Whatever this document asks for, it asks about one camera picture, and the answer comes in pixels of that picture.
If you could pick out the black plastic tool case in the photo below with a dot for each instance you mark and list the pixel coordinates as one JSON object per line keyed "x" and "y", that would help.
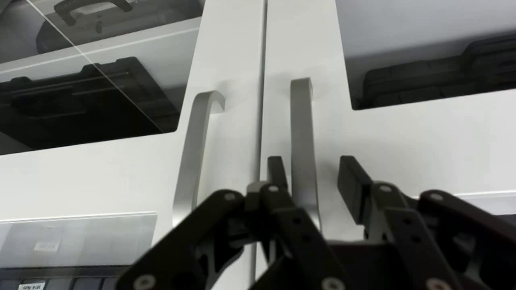
{"x": 82, "y": 106}
{"x": 441, "y": 74}

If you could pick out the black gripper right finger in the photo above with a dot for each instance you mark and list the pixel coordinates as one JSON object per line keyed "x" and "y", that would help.
{"x": 420, "y": 241}

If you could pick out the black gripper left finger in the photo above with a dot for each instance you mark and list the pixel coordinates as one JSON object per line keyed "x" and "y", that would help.
{"x": 291, "y": 241}

